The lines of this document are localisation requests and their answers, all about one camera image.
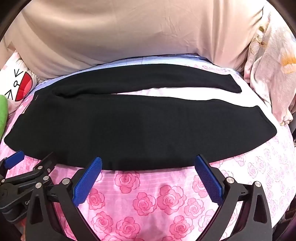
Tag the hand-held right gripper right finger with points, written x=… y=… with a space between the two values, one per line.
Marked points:
x=208 y=177

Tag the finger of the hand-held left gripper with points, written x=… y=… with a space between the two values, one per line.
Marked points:
x=44 y=165
x=13 y=159

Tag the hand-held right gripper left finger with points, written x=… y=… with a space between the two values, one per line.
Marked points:
x=89 y=178

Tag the black pants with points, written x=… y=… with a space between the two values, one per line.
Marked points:
x=138 y=129

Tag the green plush toy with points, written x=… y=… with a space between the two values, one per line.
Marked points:
x=4 y=111

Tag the pink rose print bed sheet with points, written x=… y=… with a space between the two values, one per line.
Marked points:
x=150 y=197

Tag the white cartoon face pillow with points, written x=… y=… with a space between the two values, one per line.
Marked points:
x=13 y=78

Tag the pale pink floral blanket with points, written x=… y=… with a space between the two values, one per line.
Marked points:
x=272 y=69

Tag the beige padded headboard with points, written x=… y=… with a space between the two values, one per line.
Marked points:
x=127 y=30

